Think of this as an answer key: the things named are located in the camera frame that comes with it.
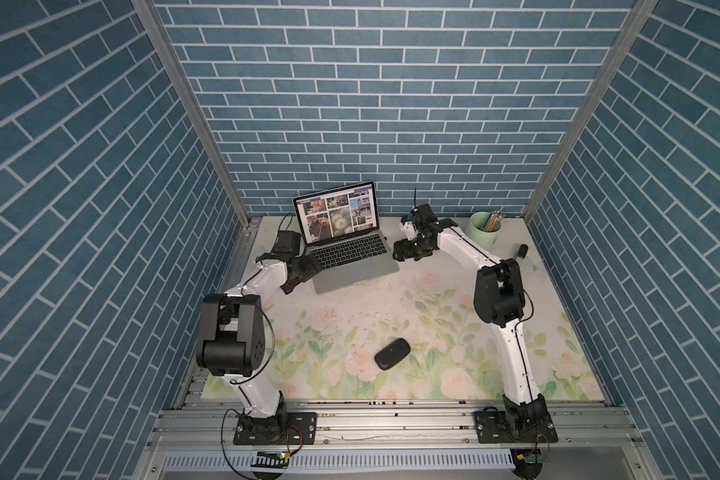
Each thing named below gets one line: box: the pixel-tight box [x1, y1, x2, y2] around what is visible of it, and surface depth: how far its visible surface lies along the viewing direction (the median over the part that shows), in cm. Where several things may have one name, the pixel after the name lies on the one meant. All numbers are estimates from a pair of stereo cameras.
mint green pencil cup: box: [465, 211, 502, 251], surface depth 101 cm
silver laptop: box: [292, 181, 400, 295], surface depth 110 cm
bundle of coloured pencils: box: [482, 210, 505, 232], surface depth 101 cm
